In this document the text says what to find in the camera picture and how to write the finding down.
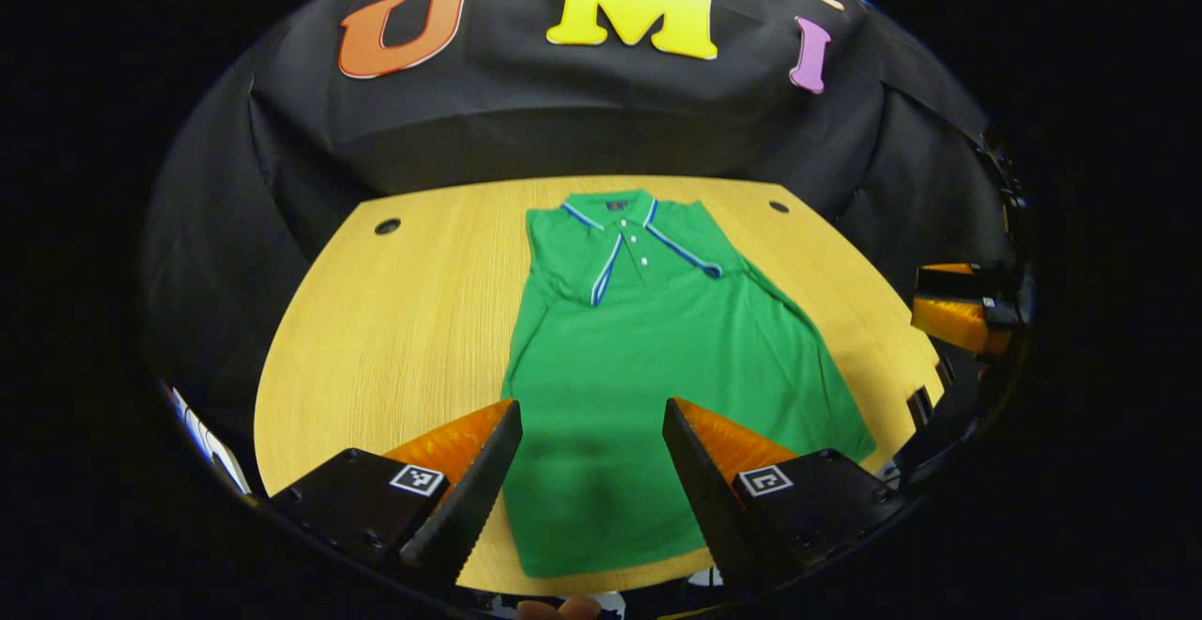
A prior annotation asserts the green T-shirt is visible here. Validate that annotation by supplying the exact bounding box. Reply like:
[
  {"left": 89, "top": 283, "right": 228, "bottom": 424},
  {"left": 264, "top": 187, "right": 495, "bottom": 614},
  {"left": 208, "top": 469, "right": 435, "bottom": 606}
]
[{"left": 501, "top": 190, "right": 877, "bottom": 580}]

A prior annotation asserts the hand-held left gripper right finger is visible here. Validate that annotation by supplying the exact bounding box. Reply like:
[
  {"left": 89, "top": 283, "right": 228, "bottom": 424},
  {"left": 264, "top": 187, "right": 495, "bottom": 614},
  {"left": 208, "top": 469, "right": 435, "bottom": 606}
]
[{"left": 662, "top": 396, "right": 907, "bottom": 593}]

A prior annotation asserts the black backdrop cloth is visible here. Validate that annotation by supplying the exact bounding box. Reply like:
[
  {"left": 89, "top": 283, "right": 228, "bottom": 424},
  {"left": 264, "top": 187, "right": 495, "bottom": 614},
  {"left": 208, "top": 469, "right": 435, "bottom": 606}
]
[{"left": 141, "top": 0, "right": 1020, "bottom": 395}]

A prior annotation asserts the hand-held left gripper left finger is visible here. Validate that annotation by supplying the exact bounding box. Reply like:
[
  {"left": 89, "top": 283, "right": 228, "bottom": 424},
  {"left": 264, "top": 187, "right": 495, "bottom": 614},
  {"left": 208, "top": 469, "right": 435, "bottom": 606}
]
[{"left": 270, "top": 399, "right": 524, "bottom": 591}]

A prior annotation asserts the white printed object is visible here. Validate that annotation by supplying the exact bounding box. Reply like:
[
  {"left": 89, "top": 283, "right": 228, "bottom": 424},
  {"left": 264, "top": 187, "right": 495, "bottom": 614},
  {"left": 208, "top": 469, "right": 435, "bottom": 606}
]
[{"left": 167, "top": 383, "right": 253, "bottom": 496}]

